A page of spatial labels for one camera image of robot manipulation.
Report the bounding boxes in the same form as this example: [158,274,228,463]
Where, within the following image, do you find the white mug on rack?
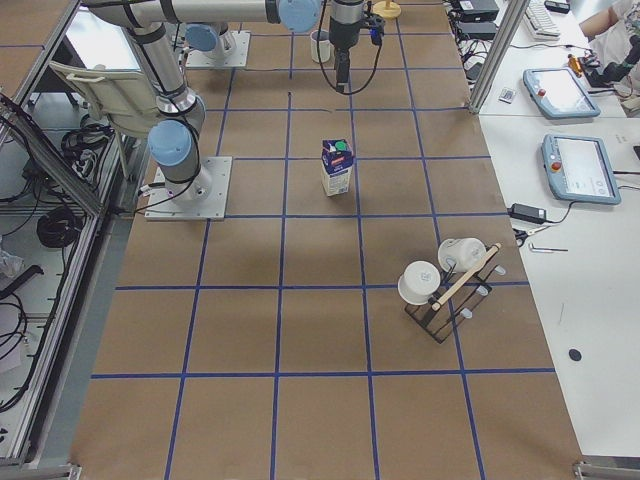
[438,238,486,273]

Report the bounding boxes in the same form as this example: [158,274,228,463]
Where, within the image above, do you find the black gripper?
[329,0,385,86]

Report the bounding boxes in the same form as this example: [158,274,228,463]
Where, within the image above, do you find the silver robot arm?
[83,1,213,207]
[83,1,384,94]

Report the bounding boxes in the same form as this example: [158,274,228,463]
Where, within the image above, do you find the aluminium frame post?
[468,0,528,114]

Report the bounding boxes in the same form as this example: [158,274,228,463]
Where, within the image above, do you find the white keyboard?
[522,0,561,41]

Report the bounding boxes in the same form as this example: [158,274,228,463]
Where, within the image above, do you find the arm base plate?
[144,156,232,221]
[185,24,251,70]

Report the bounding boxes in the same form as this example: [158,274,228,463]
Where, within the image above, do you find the upper blue teach pendant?
[523,68,601,119]

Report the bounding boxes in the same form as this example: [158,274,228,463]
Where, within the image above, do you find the black power adapter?
[507,203,547,225]

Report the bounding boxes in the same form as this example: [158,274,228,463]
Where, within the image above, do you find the metal hex key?
[528,243,569,254]

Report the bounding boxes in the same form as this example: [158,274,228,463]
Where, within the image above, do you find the white ribbed mug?
[309,29,331,64]

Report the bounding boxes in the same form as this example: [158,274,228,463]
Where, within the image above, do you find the blue white milk carton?
[321,139,353,196]

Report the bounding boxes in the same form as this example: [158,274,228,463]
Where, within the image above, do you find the black scissors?
[513,226,548,248]

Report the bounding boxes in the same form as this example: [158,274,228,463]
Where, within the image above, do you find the lower blue teach pendant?
[541,134,621,205]

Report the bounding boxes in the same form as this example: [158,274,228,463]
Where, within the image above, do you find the blue teach pendant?
[541,134,621,205]
[523,68,601,119]

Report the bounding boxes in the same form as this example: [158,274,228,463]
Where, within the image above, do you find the white cup on rack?
[397,260,441,306]

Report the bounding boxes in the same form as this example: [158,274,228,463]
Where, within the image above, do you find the small remote control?
[499,88,516,104]

